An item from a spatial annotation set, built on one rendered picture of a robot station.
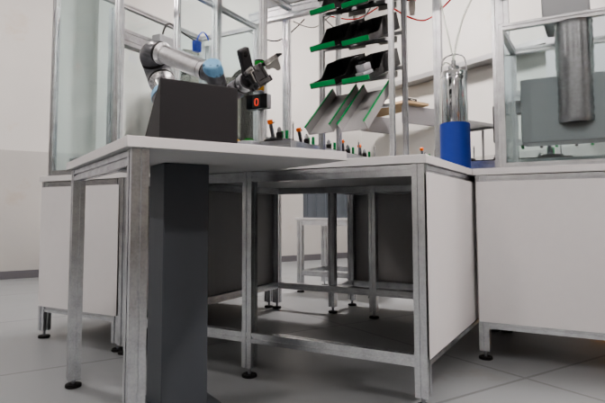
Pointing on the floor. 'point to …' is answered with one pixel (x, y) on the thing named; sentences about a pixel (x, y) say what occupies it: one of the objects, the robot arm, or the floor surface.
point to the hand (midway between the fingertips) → (266, 58)
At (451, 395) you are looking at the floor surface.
